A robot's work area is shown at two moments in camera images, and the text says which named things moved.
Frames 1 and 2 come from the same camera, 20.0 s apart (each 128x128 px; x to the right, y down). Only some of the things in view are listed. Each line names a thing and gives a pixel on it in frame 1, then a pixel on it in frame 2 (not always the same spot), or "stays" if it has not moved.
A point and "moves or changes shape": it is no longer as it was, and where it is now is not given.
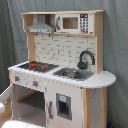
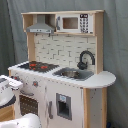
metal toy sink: x=73 y=73 stays
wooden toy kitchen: x=63 y=83 stays
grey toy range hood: x=40 y=26 stays
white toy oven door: x=9 y=93 moves or changes shape
